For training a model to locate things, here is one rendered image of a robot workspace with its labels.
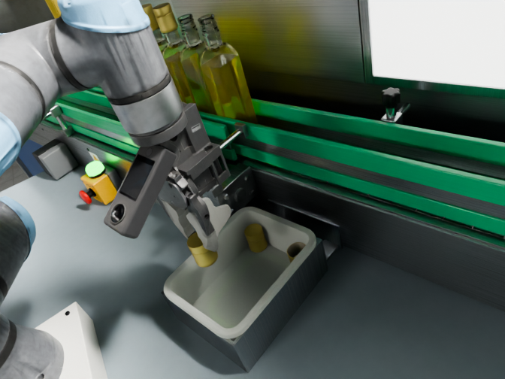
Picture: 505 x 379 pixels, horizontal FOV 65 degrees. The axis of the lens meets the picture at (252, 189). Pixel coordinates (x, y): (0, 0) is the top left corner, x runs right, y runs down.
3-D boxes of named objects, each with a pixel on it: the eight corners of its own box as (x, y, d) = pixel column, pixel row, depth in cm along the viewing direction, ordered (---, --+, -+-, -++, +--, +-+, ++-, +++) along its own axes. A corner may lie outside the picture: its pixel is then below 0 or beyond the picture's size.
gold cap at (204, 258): (207, 271, 59) (197, 251, 56) (192, 262, 61) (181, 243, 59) (222, 254, 61) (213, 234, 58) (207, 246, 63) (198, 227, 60)
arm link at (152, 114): (133, 109, 41) (94, 100, 46) (151, 146, 44) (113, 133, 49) (185, 74, 45) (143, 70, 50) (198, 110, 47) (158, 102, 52)
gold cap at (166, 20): (182, 25, 76) (173, 1, 73) (167, 33, 74) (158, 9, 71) (171, 25, 78) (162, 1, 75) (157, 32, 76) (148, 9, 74)
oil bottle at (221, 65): (264, 139, 83) (236, 38, 70) (246, 154, 80) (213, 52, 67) (245, 134, 86) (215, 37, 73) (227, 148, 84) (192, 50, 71)
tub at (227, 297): (329, 267, 69) (322, 233, 64) (247, 373, 59) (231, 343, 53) (256, 233, 80) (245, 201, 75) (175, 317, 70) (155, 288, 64)
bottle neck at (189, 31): (204, 39, 74) (195, 13, 71) (193, 46, 72) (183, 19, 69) (193, 39, 75) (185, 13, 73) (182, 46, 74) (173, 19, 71)
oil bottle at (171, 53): (225, 128, 90) (193, 36, 77) (208, 143, 87) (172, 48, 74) (209, 125, 94) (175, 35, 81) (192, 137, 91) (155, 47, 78)
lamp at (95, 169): (109, 170, 101) (103, 160, 99) (94, 180, 98) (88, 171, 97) (100, 165, 103) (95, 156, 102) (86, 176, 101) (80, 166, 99)
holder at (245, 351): (345, 248, 72) (340, 218, 68) (248, 373, 59) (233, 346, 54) (273, 218, 83) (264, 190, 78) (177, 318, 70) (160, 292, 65)
